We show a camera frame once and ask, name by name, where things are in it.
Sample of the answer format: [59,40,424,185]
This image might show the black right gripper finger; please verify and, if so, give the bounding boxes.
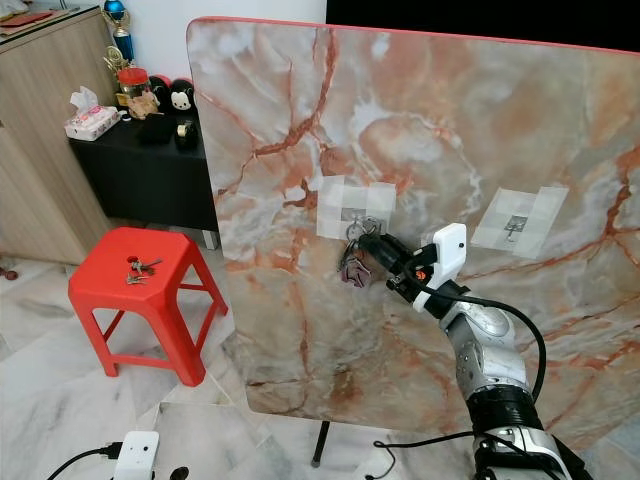
[356,247,403,283]
[360,233,407,261]

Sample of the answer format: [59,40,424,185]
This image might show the key bunch with purple tag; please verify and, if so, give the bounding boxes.
[338,218,376,291]

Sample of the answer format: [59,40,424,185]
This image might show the metal adhesive hook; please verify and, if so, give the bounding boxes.
[503,214,531,241]
[345,210,373,236]

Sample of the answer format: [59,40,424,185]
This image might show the white tape patch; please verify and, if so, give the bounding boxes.
[315,175,398,241]
[470,185,569,253]

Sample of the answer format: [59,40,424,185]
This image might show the marble pattern folding table top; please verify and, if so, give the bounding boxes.
[186,16,640,451]

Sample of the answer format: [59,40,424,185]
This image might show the black metal table legs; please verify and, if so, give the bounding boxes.
[310,420,333,468]

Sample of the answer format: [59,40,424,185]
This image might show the red plastic stool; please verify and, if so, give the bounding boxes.
[68,226,226,388]

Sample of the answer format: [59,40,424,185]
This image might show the silver key bunch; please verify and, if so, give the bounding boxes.
[127,256,164,285]

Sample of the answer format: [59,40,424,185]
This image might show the black tape dispenser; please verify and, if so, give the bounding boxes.
[175,118,201,151]

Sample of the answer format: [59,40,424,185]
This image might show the black television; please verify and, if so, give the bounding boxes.
[326,0,640,56]

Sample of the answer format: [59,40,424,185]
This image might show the black TV console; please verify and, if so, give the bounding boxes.
[70,110,216,236]

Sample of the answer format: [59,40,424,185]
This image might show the black mouse plush toy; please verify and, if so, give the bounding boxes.
[148,75,197,111]

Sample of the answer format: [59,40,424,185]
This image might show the black fabric pouch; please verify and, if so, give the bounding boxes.
[138,117,173,146]

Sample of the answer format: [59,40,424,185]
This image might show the light wooden cabinet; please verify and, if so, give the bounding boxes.
[0,8,121,266]

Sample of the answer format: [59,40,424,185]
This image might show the clear jar with red lid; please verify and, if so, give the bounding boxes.
[117,67,156,119]

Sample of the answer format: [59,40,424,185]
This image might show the pink white tissue pack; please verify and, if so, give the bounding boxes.
[65,87,123,140]

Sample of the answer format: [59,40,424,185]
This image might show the gold trophy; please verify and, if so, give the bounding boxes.
[102,48,131,93]

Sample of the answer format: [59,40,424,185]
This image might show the flat red packet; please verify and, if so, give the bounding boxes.
[10,10,51,26]

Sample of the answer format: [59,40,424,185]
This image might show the blue globe trophy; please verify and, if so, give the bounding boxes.
[101,0,136,59]

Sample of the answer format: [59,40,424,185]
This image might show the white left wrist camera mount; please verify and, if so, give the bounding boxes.
[117,431,161,480]

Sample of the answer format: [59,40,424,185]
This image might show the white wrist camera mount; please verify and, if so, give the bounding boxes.
[117,431,161,480]
[410,222,468,313]

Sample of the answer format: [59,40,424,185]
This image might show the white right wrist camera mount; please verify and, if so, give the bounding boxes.
[410,222,468,313]

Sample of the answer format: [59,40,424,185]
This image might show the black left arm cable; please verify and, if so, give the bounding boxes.
[72,445,126,480]

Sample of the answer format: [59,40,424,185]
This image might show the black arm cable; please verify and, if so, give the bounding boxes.
[72,445,126,480]
[372,283,548,471]

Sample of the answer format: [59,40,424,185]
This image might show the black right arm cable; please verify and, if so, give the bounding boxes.
[372,283,548,471]

